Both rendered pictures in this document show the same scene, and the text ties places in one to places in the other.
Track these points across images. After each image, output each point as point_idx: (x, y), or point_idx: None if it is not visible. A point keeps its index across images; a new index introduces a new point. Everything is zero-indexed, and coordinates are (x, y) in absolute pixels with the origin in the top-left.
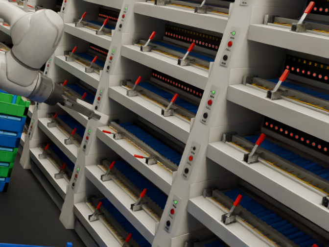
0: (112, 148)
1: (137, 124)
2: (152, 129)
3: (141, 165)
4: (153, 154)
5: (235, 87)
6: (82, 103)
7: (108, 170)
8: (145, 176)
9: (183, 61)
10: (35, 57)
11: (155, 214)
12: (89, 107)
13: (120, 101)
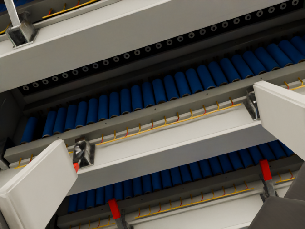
0: (96, 186)
1: (43, 109)
2: (91, 85)
3: (248, 133)
4: (230, 93)
5: None
6: (40, 179)
7: (121, 221)
8: (271, 141)
9: None
10: None
11: (296, 172)
12: (63, 161)
13: (4, 83)
